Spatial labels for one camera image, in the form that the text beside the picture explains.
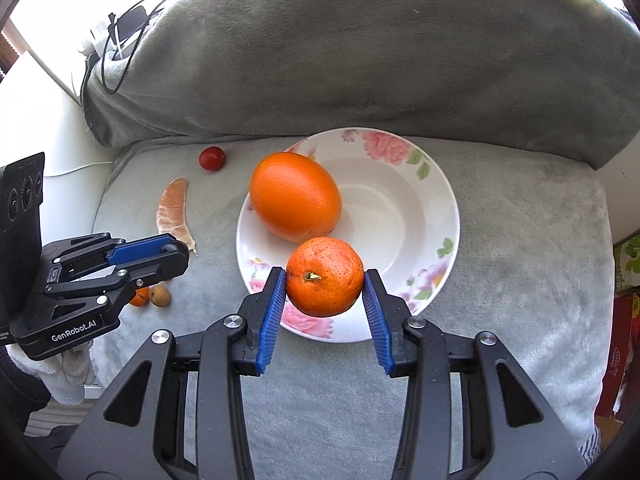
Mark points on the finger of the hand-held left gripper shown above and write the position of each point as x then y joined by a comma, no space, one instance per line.
160,265
140,249

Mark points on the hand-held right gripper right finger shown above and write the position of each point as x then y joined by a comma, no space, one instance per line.
377,330

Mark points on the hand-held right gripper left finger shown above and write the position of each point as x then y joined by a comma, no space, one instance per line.
270,320

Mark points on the brown longan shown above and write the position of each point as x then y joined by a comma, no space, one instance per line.
161,296

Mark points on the small kumquat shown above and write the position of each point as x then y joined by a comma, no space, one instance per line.
140,299

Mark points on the peeled pomelo segment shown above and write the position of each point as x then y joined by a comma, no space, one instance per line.
172,210

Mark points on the rough-skinned tangerine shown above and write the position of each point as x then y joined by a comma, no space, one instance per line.
325,280

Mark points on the white floral plate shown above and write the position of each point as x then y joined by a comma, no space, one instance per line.
400,210

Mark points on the person's left forearm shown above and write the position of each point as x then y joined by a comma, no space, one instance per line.
20,390

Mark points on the person's left hand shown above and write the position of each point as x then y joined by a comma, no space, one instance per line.
75,367

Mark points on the large cherry tomato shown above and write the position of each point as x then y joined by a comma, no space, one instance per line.
212,158

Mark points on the large smooth orange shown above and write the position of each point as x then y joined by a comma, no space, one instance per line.
295,195

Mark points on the grey plush blanket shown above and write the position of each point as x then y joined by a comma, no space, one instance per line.
525,240

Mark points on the white power strip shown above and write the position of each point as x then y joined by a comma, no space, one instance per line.
92,46

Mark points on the black power adapter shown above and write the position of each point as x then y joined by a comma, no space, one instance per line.
131,22

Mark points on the striped cloth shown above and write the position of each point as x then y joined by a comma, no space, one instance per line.
592,442

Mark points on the red cardboard box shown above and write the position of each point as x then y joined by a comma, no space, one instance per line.
620,355

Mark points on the green cardboard box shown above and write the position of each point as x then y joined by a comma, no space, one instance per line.
629,260

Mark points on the grey plush pillow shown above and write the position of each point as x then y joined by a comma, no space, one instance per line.
375,60

